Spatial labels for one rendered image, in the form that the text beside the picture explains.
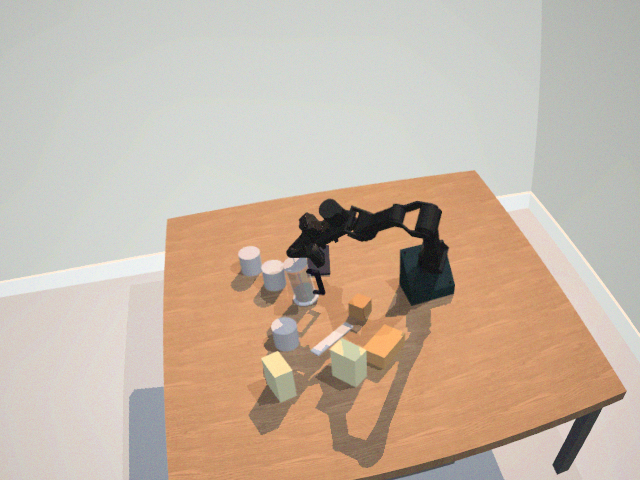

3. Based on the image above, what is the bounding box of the glass french press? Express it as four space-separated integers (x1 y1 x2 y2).
283 248 326 306

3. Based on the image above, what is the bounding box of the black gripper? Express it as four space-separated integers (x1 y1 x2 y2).
289 219 340 268

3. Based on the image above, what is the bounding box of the small orange cube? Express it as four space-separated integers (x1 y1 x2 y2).
349 293 372 320

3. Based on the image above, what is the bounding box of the white flat bar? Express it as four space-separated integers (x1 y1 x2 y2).
310 322 353 356

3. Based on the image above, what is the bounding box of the orange rectangular block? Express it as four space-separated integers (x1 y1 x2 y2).
363 325 405 369

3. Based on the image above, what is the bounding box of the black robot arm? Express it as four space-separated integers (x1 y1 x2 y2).
299 199 449 275

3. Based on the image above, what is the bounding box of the grey cylinder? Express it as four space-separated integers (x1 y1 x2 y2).
238 246 263 276
262 260 286 291
271 317 300 351

